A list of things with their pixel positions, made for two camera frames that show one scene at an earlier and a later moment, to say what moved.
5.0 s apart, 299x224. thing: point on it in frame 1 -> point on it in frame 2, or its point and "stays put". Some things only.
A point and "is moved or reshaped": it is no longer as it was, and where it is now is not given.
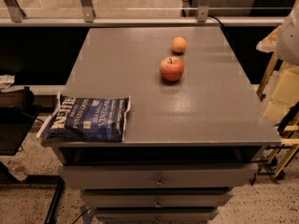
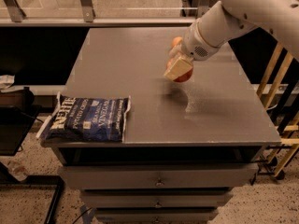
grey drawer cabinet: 197,126 stays put
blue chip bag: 97,119 stays put
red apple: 171,68 is moved or reshaped
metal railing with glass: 69,6 stays put
